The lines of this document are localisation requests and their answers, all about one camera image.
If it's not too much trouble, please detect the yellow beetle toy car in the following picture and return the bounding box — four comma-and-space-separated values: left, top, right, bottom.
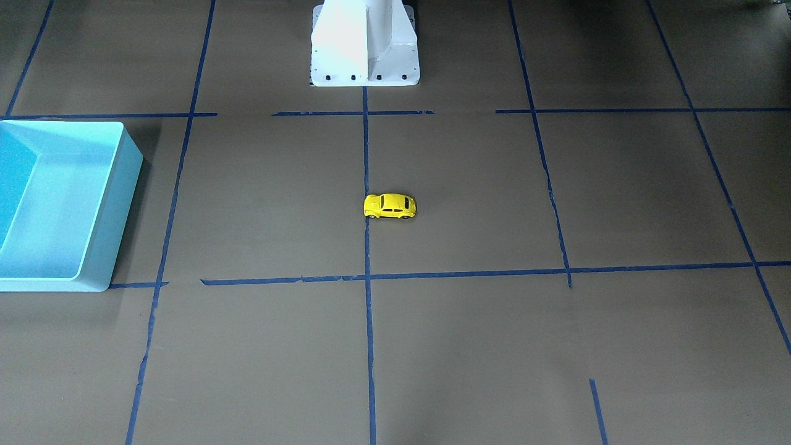
363, 193, 417, 219

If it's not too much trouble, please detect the light blue plastic bin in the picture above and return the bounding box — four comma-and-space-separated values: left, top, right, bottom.
1, 119, 142, 292

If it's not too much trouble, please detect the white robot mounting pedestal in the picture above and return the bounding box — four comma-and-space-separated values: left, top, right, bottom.
309, 1, 421, 87

